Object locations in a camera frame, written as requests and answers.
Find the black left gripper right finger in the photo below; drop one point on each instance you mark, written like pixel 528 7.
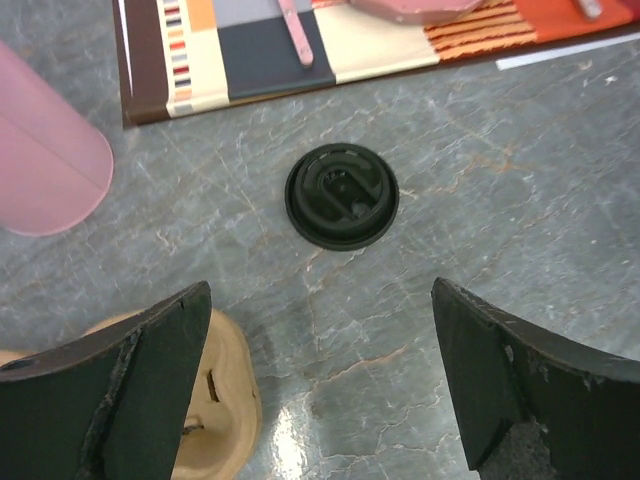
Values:
pixel 531 403

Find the pink polka dot plate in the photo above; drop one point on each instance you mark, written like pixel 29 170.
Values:
pixel 418 12

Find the pink straw holder cup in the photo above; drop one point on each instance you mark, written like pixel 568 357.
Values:
pixel 56 167

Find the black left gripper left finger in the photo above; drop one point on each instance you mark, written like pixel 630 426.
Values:
pixel 111 404

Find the pink handled fork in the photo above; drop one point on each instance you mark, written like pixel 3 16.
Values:
pixel 296 32

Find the colourful patchwork placemat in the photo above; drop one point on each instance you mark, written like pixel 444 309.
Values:
pixel 178 58

